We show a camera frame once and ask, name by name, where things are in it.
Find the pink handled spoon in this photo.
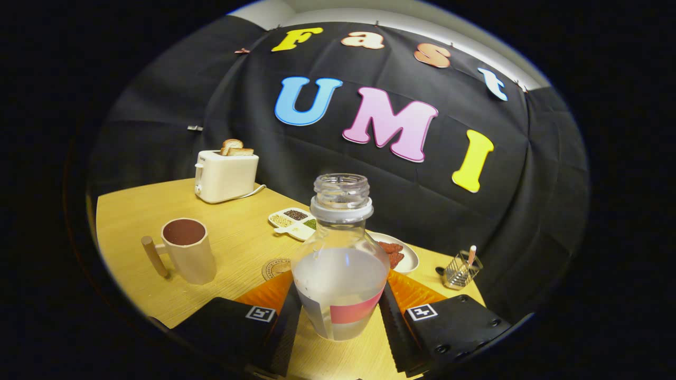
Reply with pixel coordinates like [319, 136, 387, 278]
[459, 245, 477, 275]

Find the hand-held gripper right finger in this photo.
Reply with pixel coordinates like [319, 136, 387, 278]
[380, 269, 513, 378]

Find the black backdrop cloth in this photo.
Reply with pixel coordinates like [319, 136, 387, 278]
[87, 15, 589, 322]

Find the white divided grain dish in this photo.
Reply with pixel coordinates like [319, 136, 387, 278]
[268, 207, 317, 242]

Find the wire utensil holder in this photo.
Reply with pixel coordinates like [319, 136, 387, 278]
[443, 251, 483, 290]

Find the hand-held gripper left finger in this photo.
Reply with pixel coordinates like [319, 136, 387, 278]
[169, 271, 303, 378]

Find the clear juice bottle red label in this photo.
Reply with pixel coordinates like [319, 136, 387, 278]
[290, 173, 391, 342]

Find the round cork coaster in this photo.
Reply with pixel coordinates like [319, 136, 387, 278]
[261, 258, 293, 281]

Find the white toaster cable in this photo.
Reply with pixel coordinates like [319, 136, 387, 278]
[232, 184, 267, 202]

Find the white round plate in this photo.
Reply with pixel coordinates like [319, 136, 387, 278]
[367, 231, 420, 274]

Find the cream toaster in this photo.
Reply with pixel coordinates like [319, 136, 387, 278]
[194, 149, 260, 204]

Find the beige cup wooden handle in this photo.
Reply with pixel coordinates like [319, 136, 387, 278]
[140, 217, 218, 286]

